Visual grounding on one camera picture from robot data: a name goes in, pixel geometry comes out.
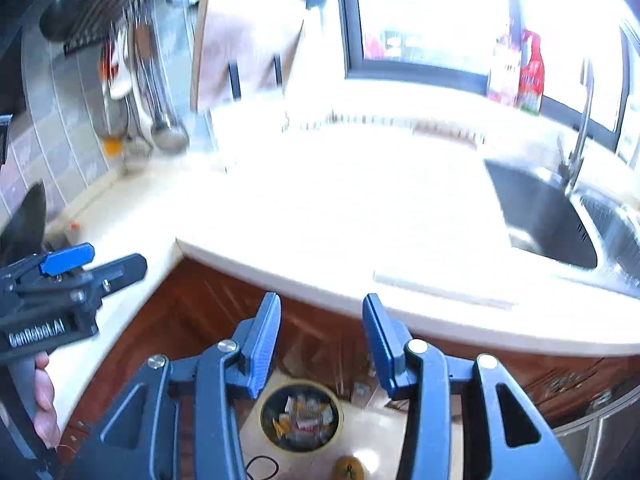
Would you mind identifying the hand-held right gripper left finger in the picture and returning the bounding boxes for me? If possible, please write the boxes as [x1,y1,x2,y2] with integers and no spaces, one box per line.
[65,291,282,480]

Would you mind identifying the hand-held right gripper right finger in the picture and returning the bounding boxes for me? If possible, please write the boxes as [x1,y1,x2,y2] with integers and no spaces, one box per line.
[362,293,581,480]

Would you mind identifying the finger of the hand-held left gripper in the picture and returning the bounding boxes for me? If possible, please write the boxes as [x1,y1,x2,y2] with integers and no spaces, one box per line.
[0,242,96,282]
[59,253,149,307]

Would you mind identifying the heap of mixed packaging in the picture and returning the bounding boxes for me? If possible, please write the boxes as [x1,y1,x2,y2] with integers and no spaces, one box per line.
[267,393,337,449]

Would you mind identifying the round dark bin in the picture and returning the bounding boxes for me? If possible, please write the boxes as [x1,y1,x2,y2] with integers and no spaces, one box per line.
[256,379,345,455]

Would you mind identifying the person's left hand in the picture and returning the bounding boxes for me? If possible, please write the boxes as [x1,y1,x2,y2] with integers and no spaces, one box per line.
[32,351,61,450]

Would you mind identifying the brown wooden cabinet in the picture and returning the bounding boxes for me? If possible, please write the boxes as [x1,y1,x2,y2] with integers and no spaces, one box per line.
[60,257,640,462]

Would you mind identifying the brown cardboard sheet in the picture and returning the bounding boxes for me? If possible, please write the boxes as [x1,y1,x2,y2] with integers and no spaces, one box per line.
[372,127,519,311]

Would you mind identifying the brown slipper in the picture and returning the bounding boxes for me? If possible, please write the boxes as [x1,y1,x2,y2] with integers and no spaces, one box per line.
[333,454,365,480]

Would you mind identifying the steel mesh strainer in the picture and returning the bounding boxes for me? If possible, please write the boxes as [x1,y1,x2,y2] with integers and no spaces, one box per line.
[99,87,132,142]

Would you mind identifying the white rice spoon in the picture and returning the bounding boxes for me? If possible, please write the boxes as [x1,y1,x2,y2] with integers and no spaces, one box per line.
[108,27,135,100]

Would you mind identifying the stainless steel sink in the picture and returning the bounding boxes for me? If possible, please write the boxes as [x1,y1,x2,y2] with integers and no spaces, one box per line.
[482,157,640,302]

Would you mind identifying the black metal board rack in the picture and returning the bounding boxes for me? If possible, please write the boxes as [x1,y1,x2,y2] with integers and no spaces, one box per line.
[227,53,284,102]

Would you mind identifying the black frying pan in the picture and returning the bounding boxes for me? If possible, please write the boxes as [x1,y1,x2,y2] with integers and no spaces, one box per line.
[39,0,99,44]

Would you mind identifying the wooden cutting board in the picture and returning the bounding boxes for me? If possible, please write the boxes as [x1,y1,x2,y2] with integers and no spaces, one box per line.
[190,0,307,114]

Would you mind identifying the steel faucet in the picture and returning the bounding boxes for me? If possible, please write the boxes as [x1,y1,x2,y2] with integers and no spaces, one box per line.
[557,57,596,197]

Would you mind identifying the pink detergent bottle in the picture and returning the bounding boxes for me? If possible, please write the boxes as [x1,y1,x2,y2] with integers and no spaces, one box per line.
[487,35,524,109]

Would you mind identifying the red spray bottle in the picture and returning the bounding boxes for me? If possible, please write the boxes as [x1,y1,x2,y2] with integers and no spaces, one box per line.
[517,29,546,116]

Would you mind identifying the dark framed window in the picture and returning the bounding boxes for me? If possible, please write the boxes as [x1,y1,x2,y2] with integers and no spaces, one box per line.
[337,0,640,137]

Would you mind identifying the black cable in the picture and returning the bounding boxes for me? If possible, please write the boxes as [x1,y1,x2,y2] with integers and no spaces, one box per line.
[244,455,281,480]

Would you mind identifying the black wall rack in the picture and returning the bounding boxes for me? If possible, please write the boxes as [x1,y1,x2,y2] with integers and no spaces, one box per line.
[62,0,187,56]

